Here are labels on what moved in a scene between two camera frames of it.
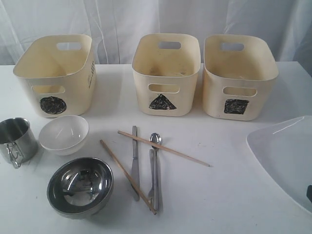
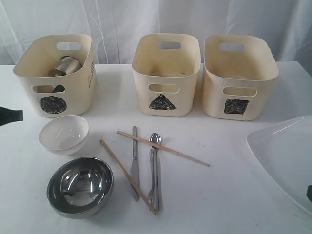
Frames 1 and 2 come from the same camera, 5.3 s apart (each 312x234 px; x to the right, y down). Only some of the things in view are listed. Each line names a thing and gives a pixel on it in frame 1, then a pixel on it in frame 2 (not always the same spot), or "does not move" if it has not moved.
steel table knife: x=135 y=168 does not move
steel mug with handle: x=19 y=143 to x=67 y=65
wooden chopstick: x=128 y=176 does not move
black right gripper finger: x=309 y=192 does not move
